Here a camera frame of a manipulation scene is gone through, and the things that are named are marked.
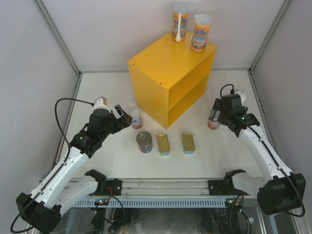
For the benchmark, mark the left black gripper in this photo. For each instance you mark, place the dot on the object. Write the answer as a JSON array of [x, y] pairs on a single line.
[[121, 122]]

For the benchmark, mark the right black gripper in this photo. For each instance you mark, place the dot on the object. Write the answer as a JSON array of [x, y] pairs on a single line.
[[218, 106]]

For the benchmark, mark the small red-white can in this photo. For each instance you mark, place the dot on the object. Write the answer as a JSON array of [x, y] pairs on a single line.
[[213, 124], [136, 122]]

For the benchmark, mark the round tomato tin can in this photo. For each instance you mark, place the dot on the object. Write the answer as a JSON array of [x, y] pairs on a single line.
[[144, 140]]

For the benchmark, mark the tall can with white spoon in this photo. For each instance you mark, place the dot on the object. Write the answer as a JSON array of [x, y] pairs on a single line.
[[179, 27]]

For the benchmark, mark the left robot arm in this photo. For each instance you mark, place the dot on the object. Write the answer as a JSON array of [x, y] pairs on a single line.
[[44, 206]]

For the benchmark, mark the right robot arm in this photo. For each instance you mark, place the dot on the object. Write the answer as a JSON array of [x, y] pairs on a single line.
[[281, 190]]

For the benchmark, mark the flat gold tin right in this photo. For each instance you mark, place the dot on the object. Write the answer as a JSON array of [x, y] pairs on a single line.
[[188, 143]]

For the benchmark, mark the flat gold tin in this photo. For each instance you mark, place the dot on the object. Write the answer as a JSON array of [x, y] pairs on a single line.
[[188, 143], [163, 144]]

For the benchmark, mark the flat gold tin left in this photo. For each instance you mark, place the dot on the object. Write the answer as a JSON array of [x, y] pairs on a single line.
[[163, 144]]

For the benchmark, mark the yellow two-shelf cabinet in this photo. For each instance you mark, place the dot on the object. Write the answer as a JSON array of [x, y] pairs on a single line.
[[168, 78]]

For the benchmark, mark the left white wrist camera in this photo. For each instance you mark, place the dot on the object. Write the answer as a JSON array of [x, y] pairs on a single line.
[[100, 103]]

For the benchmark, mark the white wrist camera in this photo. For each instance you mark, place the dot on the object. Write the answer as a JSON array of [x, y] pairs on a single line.
[[241, 93], [100, 103]]

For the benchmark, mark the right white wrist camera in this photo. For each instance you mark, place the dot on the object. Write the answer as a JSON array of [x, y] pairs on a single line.
[[241, 93]]

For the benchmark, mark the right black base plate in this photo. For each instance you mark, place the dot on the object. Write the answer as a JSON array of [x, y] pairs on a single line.
[[221, 187]]

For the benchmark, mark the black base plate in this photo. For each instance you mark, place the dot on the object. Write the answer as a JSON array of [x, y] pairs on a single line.
[[111, 187], [221, 187]]

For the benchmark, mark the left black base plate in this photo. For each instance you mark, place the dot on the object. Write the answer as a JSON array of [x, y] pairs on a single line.
[[111, 187]]

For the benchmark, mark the aluminium front rail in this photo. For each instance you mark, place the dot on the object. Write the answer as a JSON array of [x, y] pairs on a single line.
[[130, 188]]

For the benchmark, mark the grey slotted cable duct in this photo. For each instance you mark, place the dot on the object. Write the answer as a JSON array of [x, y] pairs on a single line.
[[181, 202]]

